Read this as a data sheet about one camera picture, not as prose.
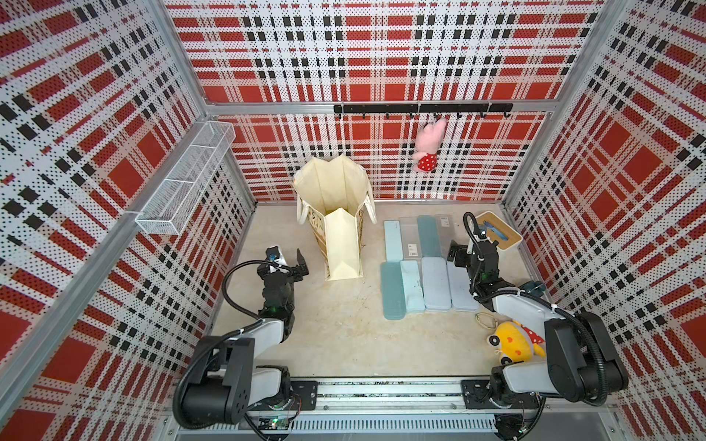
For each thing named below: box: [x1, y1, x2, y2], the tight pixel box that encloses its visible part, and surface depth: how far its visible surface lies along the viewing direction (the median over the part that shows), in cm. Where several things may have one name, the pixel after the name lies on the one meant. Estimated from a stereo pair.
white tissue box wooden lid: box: [475, 211, 524, 251], surface depth 107 cm
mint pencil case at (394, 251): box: [383, 219, 404, 262], surface depth 107 cm
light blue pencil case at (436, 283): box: [421, 256, 453, 310], surface depth 96 cm
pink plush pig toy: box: [411, 118, 447, 172], surface depth 95 cm
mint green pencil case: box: [399, 260, 426, 313], surface depth 95 cm
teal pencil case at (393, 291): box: [381, 260, 407, 321], surface depth 95 cm
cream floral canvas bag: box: [295, 155, 378, 282], surface depth 96 cm
